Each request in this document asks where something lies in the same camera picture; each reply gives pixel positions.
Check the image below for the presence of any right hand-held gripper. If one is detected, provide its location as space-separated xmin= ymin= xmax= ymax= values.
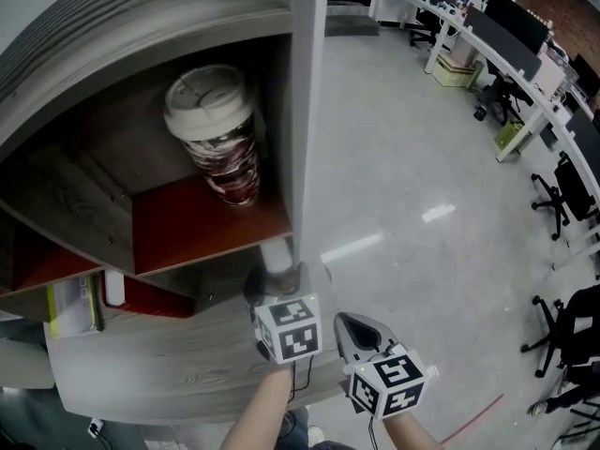
xmin=333 ymin=311 xmax=427 ymax=421

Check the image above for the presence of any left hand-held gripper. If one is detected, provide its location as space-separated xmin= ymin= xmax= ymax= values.
xmin=242 ymin=266 xmax=323 ymax=366

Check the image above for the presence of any grey wooden shelf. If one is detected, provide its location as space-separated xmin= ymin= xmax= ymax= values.
xmin=0 ymin=0 xmax=339 ymax=427

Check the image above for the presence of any person's right forearm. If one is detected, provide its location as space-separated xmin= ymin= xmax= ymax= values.
xmin=382 ymin=408 xmax=444 ymax=450

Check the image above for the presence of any person's left forearm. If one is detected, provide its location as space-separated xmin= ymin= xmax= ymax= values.
xmin=219 ymin=367 xmax=297 ymax=450

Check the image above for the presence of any person's jeans leg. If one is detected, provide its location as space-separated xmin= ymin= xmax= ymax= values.
xmin=279 ymin=405 xmax=311 ymax=450

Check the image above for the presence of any black office chair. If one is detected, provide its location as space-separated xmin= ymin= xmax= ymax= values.
xmin=530 ymin=152 xmax=600 ymax=242
xmin=409 ymin=9 xmax=458 ymax=49
xmin=519 ymin=286 xmax=600 ymax=380
xmin=472 ymin=58 xmax=535 ymax=124

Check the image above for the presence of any red patterned paper cup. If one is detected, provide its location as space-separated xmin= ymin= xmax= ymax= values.
xmin=162 ymin=64 xmax=263 ymax=208

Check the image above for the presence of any green cardboard box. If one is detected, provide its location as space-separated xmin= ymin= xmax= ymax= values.
xmin=492 ymin=120 xmax=527 ymax=150

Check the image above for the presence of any beige cardboard box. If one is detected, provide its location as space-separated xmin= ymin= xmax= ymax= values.
xmin=429 ymin=39 xmax=479 ymax=88

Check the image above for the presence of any black desk partition panel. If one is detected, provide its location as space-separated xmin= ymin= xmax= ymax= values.
xmin=462 ymin=6 xmax=545 ymax=83
xmin=564 ymin=108 xmax=600 ymax=152

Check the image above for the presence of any long white desk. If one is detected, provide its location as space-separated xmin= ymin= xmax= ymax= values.
xmin=367 ymin=0 xmax=600 ymax=264

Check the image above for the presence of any pink box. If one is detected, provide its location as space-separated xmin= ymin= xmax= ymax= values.
xmin=533 ymin=52 xmax=567 ymax=98

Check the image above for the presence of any black computer monitor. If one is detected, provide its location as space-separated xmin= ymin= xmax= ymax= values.
xmin=482 ymin=0 xmax=550 ymax=55
xmin=570 ymin=52 xmax=600 ymax=98

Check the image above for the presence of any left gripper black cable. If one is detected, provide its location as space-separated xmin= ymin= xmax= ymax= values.
xmin=286 ymin=357 xmax=314 ymax=405

